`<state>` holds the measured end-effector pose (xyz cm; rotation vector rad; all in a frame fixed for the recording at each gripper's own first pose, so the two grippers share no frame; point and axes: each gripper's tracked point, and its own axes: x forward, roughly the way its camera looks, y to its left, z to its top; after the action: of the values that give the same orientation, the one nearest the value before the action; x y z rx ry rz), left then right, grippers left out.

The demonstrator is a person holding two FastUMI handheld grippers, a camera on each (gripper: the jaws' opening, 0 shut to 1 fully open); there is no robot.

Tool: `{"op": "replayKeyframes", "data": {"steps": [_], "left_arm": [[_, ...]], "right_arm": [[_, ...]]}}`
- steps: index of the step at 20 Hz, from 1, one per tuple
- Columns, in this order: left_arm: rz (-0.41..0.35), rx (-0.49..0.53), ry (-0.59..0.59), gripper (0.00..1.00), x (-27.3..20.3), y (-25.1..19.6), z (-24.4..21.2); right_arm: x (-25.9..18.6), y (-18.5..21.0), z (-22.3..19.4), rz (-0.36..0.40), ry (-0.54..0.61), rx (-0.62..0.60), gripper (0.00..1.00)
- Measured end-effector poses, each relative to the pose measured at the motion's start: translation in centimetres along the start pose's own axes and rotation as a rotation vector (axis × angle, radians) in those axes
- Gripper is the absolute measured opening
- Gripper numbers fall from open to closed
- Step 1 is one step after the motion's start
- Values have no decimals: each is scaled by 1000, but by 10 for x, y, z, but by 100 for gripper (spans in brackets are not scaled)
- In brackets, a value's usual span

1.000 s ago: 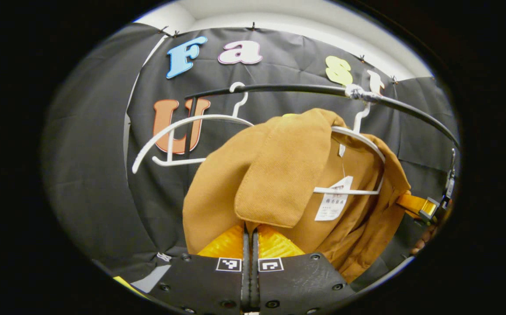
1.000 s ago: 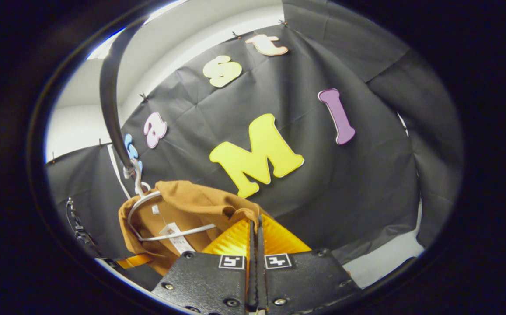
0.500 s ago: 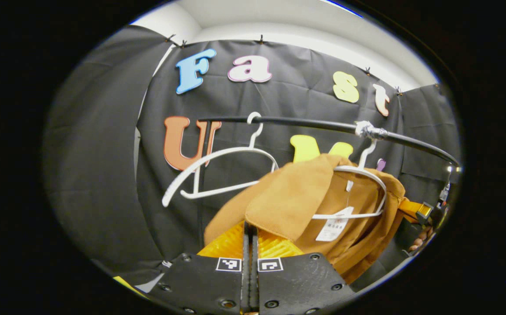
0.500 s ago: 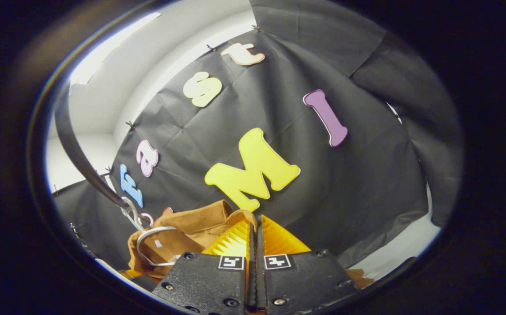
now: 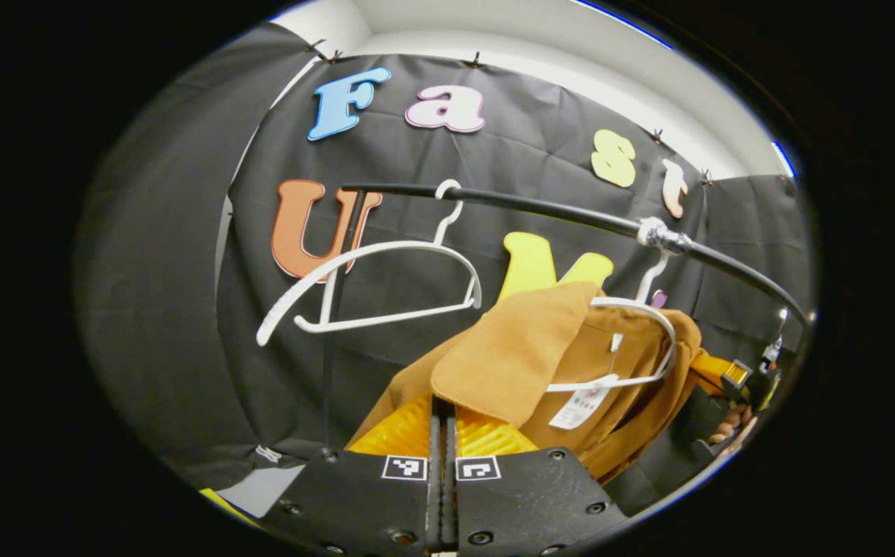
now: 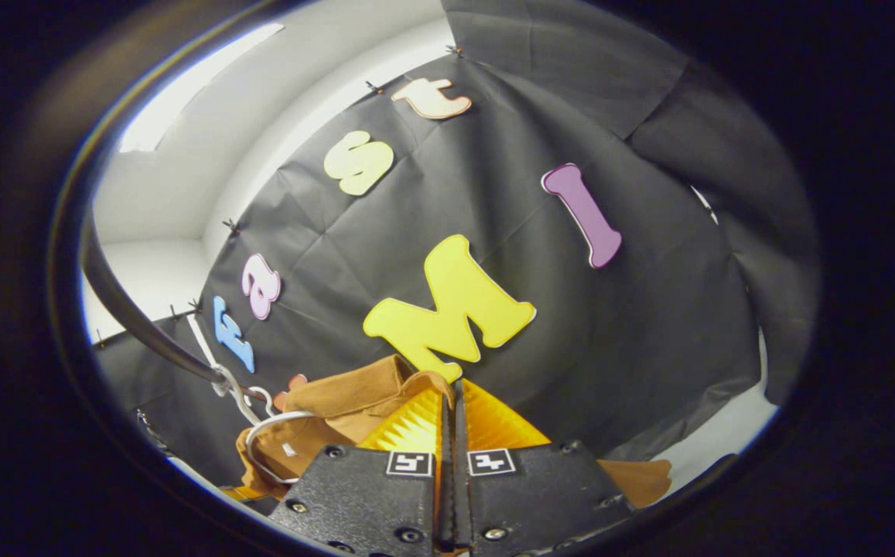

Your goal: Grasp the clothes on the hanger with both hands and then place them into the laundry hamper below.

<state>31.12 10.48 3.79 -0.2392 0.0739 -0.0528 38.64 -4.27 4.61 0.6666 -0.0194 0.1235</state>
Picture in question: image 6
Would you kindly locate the black clothes rack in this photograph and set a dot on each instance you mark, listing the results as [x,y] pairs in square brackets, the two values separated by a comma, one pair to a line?
[126,309]

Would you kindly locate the brown jacket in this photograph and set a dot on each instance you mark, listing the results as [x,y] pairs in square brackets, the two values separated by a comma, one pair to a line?
[339,402]

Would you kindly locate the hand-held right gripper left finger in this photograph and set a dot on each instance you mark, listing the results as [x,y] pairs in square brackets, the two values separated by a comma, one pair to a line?
[354,495]

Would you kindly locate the white plastic hanger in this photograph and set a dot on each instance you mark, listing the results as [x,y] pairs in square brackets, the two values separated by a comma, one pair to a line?
[285,418]
[224,379]

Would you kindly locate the black backdrop cloth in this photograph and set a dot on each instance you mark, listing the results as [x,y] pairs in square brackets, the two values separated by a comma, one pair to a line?
[609,325]

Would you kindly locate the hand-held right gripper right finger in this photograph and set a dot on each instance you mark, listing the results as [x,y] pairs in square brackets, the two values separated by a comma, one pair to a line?
[540,495]

